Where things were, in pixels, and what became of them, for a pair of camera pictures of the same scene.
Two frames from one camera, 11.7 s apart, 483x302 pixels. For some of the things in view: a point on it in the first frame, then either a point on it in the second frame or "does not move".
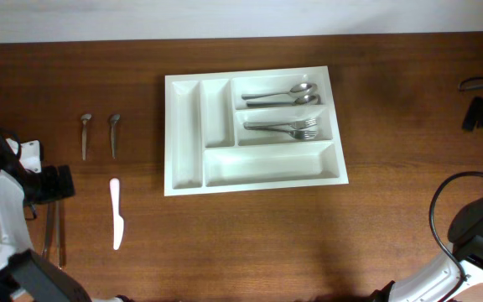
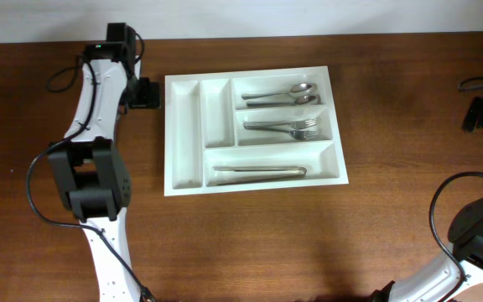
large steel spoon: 300,90 does not move
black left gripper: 55,190 -> 151,97
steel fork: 304,134 does not move
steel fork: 295,125 does not move
